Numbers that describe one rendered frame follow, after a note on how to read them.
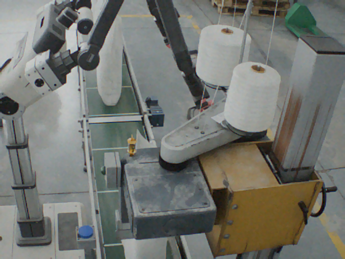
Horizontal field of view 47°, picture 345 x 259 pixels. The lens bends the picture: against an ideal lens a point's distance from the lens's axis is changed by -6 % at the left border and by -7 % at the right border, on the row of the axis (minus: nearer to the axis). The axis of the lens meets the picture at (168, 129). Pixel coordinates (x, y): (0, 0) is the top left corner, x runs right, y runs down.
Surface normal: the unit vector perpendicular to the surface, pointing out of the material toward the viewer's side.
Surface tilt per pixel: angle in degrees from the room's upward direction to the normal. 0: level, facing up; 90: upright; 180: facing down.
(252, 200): 90
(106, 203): 0
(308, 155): 90
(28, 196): 90
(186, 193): 0
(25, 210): 90
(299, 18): 75
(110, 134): 0
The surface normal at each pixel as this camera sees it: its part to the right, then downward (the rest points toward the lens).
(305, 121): 0.21, 0.57
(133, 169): 0.08, -0.82
